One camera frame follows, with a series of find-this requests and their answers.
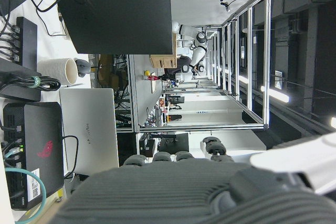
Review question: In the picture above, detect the wooden drawer box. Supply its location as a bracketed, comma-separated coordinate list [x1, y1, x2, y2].
[150, 31, 179, 69]

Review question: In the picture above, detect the white textured paper cup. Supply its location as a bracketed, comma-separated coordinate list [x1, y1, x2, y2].
[37, 58, 79, 84]

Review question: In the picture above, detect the black power brick with cable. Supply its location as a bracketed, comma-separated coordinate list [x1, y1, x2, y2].
[0, 62, 61, 102]

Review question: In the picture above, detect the black mini PC red logo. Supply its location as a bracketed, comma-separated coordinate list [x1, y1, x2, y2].
[2, 101, 65, 211]

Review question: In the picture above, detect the long ceiling light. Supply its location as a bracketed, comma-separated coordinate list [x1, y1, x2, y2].
[260, 86, 290, 103]

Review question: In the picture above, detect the black laptop cable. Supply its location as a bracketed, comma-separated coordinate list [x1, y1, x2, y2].
[61, 135, 79, 180]

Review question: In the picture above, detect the aluminium frame cage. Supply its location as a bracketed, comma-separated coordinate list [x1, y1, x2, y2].
[128, 0, 272, 133]

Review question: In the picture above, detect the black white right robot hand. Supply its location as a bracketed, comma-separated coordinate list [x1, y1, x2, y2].
[52, 132, 336, 224]

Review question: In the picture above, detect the small camera on frame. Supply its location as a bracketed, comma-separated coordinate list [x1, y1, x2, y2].
[219, 0, 232, 13]

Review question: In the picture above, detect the black computer mouse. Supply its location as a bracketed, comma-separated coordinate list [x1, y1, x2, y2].
[75, 59, 92, 78]

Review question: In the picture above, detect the white humanoid robot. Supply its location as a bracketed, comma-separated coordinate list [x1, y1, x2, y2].
[172, 21, 208, 79]

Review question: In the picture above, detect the black USB hub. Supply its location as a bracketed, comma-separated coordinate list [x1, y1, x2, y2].
[15, 16, 38, 70]

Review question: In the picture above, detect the silver Huawei laptop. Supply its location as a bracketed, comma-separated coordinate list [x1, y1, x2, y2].
[59, 88, 120, 175]

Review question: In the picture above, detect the black Huawei monitor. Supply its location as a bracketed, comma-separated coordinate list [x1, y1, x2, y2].
[49, 0, 173, 55]

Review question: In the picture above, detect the teal network cable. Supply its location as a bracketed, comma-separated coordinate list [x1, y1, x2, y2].
[4, 147, 47, 223]

